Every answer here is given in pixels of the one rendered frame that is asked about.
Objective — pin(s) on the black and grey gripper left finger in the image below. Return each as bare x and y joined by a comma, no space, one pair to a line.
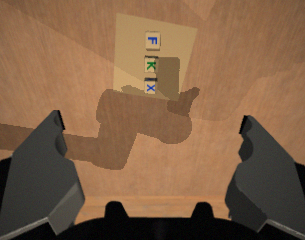
40,191

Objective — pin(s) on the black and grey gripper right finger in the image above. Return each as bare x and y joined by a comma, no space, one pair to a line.
267,191

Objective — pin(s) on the tan flat mat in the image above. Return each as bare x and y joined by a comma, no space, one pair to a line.
176,43

